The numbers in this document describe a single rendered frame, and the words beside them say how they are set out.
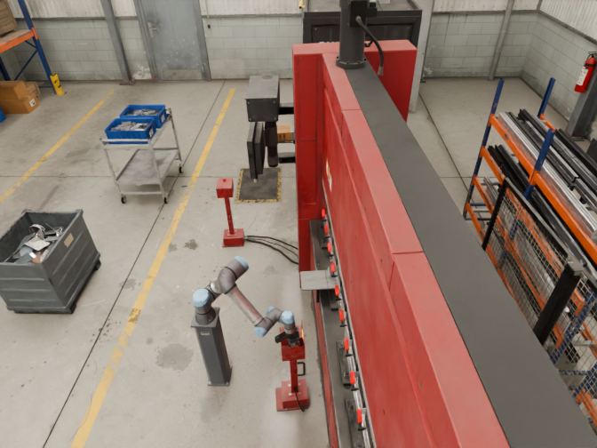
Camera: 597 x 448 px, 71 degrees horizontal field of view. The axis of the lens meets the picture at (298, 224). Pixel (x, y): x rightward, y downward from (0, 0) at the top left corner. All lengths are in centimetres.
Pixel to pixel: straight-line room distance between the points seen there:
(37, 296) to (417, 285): 388
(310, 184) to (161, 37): 681
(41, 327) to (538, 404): 428
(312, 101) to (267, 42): 626
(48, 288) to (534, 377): 400
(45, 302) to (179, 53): 647
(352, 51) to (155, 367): 294
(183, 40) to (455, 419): 917
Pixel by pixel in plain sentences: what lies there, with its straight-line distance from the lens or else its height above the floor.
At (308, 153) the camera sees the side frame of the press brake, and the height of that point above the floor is 154.
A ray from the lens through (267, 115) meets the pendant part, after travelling 336.
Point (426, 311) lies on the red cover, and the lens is 115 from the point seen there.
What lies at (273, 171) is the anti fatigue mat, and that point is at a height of 1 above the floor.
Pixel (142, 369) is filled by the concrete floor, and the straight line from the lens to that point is 400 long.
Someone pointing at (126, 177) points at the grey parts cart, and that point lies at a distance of 586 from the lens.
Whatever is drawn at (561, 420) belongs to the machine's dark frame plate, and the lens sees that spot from 108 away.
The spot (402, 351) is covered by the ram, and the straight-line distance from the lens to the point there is 136.
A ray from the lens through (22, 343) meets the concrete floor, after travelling 468.
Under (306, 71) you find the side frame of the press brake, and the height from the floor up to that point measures 218.
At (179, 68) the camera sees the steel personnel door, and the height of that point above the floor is 26.
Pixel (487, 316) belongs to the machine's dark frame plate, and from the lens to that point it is 119.
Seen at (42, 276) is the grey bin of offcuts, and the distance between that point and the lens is 434.
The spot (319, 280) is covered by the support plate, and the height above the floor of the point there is 100.
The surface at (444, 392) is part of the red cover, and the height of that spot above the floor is 230.
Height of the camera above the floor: 316
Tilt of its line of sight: 38 degrees down
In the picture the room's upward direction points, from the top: 2 degrees counter-clockwise
